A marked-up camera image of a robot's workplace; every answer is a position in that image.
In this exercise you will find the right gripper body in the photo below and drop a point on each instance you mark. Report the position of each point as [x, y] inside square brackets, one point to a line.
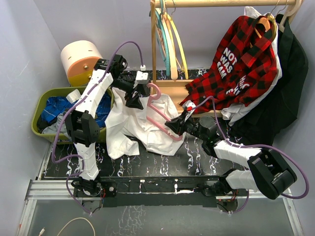
[191, 126]

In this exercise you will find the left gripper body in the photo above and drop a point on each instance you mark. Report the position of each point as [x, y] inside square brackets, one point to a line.
[124, 84]

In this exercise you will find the pink hanger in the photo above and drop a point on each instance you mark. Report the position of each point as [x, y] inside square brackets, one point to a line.
[150, 105]

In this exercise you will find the white shirt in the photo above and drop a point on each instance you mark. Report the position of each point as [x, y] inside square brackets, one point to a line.
[123, 122]

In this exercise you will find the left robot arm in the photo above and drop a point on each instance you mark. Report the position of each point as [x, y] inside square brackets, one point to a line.
[80, 121]

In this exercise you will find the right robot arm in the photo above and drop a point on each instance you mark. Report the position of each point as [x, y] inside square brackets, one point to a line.
[266, 170]

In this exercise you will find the yellow hanger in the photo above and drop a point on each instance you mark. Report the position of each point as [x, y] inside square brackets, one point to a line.
[179, 50]

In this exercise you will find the red plaid shirt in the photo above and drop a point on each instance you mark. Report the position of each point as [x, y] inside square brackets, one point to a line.
[207, 90]

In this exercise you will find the orange wooden hanger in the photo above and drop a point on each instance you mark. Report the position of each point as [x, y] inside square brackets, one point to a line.
[267, 24]

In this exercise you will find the cream wooden hanger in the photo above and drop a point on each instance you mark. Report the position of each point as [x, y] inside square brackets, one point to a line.
[289, 14]

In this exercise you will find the wooden clothes rack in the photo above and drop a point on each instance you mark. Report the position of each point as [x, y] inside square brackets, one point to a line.
[176, 88]

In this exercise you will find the round pastel drawer cabinet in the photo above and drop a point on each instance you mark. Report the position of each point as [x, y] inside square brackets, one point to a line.
[78, 59]

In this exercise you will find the olive green laundry basket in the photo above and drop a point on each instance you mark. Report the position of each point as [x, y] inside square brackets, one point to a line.
[63, 92]

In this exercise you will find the black garment on rack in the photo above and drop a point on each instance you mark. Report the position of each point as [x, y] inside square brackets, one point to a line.
[279, 109]

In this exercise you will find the blue garment in basket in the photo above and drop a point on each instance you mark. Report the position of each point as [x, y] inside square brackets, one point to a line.
[56, 105]

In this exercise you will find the grey garment in basket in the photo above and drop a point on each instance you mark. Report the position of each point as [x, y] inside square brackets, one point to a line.
[50, 131]

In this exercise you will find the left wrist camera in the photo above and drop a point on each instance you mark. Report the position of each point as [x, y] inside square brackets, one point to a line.
[141, 79]

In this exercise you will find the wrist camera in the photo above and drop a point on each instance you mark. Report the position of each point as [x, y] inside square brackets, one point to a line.
[141, 79]
[188, 109]

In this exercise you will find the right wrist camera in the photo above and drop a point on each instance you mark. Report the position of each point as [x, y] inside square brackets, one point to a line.
[188, 109]

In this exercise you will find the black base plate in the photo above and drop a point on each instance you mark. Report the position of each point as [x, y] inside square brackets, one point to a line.
[165, 191]

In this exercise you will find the aluminium frame rail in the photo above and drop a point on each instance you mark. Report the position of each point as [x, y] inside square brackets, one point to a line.
[58, 189]

